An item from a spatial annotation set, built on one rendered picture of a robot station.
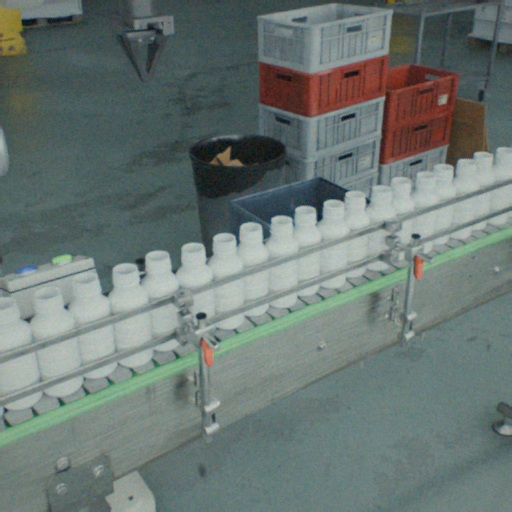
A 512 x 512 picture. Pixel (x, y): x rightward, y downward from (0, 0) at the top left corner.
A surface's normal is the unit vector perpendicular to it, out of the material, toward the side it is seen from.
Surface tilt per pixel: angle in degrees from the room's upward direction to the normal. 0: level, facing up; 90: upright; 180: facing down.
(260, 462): 0
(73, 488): 90
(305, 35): 90
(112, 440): 90
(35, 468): 90
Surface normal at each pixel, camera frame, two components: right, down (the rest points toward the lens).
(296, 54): -0.75, 0.32
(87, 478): 0.56, 0.38
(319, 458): -0.01, -0.88
